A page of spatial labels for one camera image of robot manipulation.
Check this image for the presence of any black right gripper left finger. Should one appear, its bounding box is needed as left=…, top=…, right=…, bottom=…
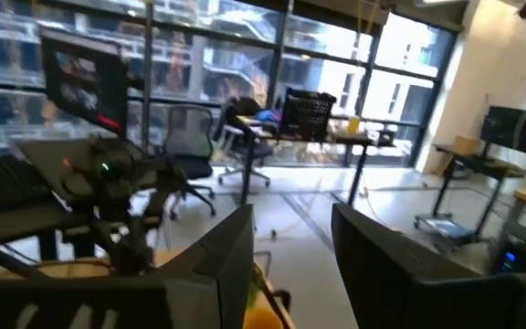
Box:
left=151, top=203, right=256, bottom=329

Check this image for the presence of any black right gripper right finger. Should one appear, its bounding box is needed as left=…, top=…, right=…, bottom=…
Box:
left=331, top=202, right=516, bottom=329

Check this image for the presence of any green faceted plastic cup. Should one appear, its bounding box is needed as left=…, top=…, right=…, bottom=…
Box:
left=246, top=263, right=265, bottom=308

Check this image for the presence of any orange plastic cup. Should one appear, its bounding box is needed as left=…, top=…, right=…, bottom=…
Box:
left=243, top=307, right=285, bottom=329

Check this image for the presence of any computer monitor on arm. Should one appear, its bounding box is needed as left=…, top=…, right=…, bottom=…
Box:
left=38, top=28, right=130, bottom=139

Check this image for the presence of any black computer with blue light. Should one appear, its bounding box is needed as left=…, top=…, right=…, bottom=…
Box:
left=494, top=240, right=526, bottom=276

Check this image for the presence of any black mesh office chair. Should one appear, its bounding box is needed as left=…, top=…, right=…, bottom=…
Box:
left=161, top=104, right=219, bottom=221

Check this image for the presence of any black standing desk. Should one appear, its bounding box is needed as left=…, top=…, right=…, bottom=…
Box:
left=412, top=143, right=526, bottom=244
left=234, top=114, right=397, bottom=207

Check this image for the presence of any cardboard box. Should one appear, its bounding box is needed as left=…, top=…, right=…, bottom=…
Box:
left=451, top=134, right=484, bottom=157

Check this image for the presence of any blue item on desk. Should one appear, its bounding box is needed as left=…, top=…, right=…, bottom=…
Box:
left=255, top=109, right=283, bottom=124

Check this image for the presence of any black plastic crate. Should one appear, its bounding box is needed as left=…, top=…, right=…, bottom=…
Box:
left=278, top=87, right=338, bottom=143

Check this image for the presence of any black television screen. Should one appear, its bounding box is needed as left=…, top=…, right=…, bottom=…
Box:
left=479, top=105, right=526, bottom=155

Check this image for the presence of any grey laptop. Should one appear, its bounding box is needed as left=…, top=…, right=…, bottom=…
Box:
left=16, top=136, right=111, bottom=203

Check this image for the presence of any dark workstation desk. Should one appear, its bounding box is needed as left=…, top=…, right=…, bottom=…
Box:
left=0, top=198, right=95, bottom=264

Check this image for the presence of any black keyboard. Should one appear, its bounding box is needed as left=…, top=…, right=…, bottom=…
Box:
left=0, top=154, right=55, bottom=214

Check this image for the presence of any wooden shelf with black frame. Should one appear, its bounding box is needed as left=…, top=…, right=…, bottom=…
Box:
left=253, top=249, right=297, bottom=329

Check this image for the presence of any black aluminium rig frame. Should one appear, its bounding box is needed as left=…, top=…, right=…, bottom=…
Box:
left=0, top=230, right=38, bottom=279

